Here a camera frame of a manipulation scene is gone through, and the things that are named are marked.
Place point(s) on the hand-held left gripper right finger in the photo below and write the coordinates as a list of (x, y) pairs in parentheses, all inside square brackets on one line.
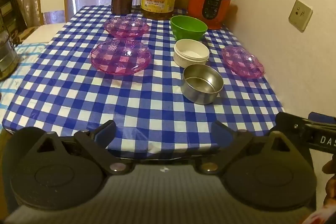
[(221, 133)]

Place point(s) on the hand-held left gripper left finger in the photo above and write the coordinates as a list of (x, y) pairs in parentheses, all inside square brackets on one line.
[(105, 133)]

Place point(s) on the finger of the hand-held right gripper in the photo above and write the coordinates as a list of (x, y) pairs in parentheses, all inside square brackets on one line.
[(288, 123), (321, 117)]

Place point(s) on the stainless steel bowl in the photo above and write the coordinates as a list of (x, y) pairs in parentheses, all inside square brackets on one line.
[(200, 87)]

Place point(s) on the pink transparent plastic plate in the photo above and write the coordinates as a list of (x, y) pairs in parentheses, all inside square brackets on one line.
[(242, 62), (119, 57), (126, 27)]

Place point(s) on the white ceramic bowl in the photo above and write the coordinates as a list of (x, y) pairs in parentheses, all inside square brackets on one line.
[(190, 52)]

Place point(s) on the green plastic bowl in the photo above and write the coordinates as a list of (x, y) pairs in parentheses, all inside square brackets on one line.
[(187, 27)]

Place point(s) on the person's right hand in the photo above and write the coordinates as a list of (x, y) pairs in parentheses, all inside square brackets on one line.
[(331, 191)]

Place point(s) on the blue white checked tablecloth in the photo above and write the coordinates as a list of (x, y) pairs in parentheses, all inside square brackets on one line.
[(105, 100)]

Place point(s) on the light blue patterned cloth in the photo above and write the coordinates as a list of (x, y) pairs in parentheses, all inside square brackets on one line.
[(23, 64)]

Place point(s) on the stainless steel stacked pot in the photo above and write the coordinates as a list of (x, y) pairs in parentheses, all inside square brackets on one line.
[(6, 56)]

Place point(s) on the red electric pressure cooker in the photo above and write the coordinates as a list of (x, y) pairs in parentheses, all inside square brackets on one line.
[(208, 1)]

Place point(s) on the beige wall socket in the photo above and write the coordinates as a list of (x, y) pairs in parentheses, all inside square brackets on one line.
[(300, 15)]

